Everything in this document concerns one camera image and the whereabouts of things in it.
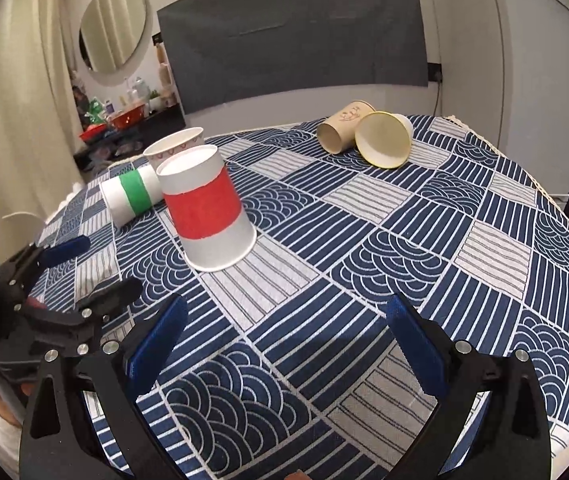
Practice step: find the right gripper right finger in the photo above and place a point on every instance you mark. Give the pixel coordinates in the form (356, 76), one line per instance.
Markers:
(512, 440)

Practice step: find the pink hearts paper cup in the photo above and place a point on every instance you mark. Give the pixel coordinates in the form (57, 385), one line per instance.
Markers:
(173, 144)

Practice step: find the operator hand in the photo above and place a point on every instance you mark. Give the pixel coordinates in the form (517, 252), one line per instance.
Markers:
(297, 475)

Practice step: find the red band paper cup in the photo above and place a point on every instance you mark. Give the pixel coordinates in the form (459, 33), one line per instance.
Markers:
(213, 228)

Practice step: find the cream curtain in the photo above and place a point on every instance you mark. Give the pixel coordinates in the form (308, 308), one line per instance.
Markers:
(39, 125)

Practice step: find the white chair back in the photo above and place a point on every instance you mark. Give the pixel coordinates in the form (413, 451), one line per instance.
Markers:
(24, 216)

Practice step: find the yellow rim paper cup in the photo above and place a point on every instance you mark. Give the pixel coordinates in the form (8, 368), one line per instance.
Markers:
(384, 139)

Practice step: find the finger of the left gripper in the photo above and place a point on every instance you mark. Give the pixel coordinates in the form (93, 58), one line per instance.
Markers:
(55, 255)
(111, 301)

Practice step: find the white refrigerator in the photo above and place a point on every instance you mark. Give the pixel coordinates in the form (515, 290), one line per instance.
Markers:
(506, 75)

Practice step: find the dark grey covered television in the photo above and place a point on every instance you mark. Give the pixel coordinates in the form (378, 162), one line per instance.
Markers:
(230, 50)

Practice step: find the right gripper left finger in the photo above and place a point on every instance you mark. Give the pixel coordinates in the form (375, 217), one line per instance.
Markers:
(58, 437)

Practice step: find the black side shelf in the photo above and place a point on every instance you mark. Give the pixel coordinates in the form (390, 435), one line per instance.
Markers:
(114, 146)

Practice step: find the brown kraft paper cup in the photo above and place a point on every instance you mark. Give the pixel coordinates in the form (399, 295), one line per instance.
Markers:
(336, 133)

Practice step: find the blue white patterned tablecloth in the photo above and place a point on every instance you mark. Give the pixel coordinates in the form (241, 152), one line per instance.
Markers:
(286, 362)

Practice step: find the red colander bowl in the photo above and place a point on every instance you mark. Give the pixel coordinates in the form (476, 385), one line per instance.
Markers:
(128, 118)

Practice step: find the oval wall mirror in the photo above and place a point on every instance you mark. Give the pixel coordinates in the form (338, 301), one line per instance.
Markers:
(113, 37)

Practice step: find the green band paper cup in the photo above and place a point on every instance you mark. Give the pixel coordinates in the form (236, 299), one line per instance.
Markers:
(131, 194)

